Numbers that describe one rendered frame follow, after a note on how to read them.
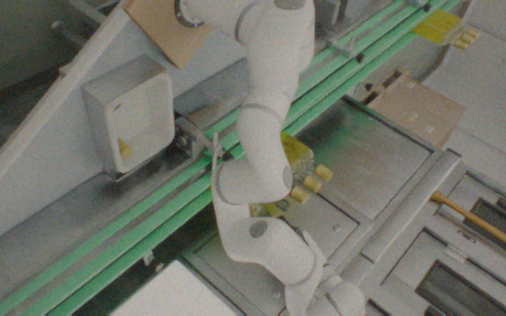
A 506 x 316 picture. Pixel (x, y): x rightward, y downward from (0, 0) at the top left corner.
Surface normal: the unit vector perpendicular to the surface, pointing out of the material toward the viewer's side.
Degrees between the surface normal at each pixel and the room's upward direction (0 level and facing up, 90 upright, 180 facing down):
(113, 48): 0
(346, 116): 90
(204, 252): 90
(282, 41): 78
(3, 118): 90
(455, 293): 90
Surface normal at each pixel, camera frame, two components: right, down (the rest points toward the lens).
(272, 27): -0.14, -0.52
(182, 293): 0.09, -0.66
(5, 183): 0.75, 0.54
